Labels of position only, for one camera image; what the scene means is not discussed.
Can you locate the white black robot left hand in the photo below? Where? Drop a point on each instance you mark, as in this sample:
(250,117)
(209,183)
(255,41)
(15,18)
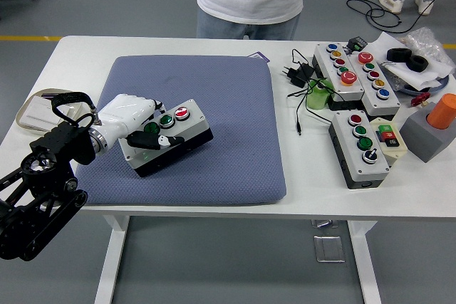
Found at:
(124,111)

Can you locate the grey four-button control box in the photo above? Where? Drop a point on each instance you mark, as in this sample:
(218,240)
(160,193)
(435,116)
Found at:
(189,129)
(370,172)

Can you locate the grey five-button control box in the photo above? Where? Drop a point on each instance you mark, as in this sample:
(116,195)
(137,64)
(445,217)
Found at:
(374,75)
(348,77)

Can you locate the small dark cylinder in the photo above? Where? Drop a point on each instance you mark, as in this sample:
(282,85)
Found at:
(48,96)

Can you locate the cream shallow dish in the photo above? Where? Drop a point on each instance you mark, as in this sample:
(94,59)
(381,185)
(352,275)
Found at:
(28,102)

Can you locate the blue-grey padded mat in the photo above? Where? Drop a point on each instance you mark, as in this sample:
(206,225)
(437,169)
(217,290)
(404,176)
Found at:
(231,140)

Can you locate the white table leg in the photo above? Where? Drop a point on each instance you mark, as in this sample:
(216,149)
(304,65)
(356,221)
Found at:
(363,257)
(114,247)

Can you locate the purple white card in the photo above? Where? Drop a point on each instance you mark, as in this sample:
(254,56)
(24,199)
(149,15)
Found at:
(258,56)

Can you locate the black power adapter plug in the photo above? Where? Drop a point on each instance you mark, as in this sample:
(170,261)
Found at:
(297,75)

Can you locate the green cylinder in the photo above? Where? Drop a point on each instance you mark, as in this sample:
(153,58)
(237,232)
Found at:
(317,99)

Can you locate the small silver floor fitting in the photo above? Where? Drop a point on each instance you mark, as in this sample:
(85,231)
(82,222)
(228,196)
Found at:
(324,224)

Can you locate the small black terminal module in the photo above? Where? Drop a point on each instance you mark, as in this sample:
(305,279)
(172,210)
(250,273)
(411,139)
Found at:
(358,43)

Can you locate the silver floor socket plate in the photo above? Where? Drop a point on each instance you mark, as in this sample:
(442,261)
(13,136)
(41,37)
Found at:
(329,248)

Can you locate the white paper sheet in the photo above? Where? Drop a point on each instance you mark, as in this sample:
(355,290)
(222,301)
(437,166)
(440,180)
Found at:
(383,42)

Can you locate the small red connector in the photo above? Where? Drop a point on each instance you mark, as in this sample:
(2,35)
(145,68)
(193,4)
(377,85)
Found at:
(420,99)

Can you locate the grey block holder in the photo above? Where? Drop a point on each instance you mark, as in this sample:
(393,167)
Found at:
(420,136)

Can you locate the clear bubble wrap bag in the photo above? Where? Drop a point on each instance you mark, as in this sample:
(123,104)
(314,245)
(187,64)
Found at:
(424,38)

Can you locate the blue-grey round plate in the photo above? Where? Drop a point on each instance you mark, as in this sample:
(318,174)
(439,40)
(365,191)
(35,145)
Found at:
(438,87)

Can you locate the orange cylinder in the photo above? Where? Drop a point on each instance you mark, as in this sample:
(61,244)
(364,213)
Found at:
(443,111)

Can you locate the white wall switch plate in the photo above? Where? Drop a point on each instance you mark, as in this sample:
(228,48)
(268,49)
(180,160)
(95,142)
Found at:
(39,111)

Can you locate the cream three-key switch box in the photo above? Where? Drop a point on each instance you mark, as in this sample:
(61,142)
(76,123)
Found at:
(386,136)

